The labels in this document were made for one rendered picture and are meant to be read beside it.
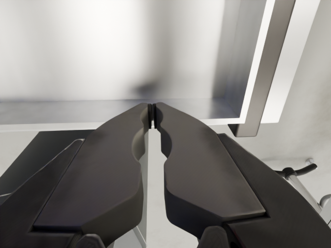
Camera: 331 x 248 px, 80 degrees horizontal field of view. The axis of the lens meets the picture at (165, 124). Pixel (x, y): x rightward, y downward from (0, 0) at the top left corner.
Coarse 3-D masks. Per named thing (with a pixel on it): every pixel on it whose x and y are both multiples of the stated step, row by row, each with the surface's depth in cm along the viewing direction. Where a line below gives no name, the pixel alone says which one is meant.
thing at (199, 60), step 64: (0, 0) 12; (64, 0) 12; (128, 0) 12; (192, 0) 12; (256, 0) 10; (0, 64) 13; (64, 64) 14; (128, 64) 14; (192, 64) 14; (256, 64) 11; (0, 128) 12
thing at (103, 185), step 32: (96, 128) 9; (128, 128) 9; (96, 160) 7; (128, 160) 7; (64, 192) 6; (96, 192) 6; (128, 192) 6; (64, 224) 5; (96, 224) 6; (128, 224) 6
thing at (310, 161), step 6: (306, 162) 144; (312, 162) 144; (288, 168) 133; (306, 168) 135; (312, 168) 136; (282, 174) 132; (288, 174) 131; (294, 174) 130; (300, 174) 133; (288, 180) 133
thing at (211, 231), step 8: (208, 232) 5; (216, 232) 5; (224, 232) 5; (80, 240) 5; (88, 240) 5; (96, 240) 5; (200, 240) 5; (208, 240) 5; (216, 240) 5; (224, 240) 5
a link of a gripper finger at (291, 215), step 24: (240, 168) 7; (264, 168) 7; (264, 192) 6; (288, 192) 6; (264, 216) 6; (288, 216) 5; (312, 216) 5; (240, 240) 5; (264, 240) 5; (288, 240) 5; (312, 240) 5
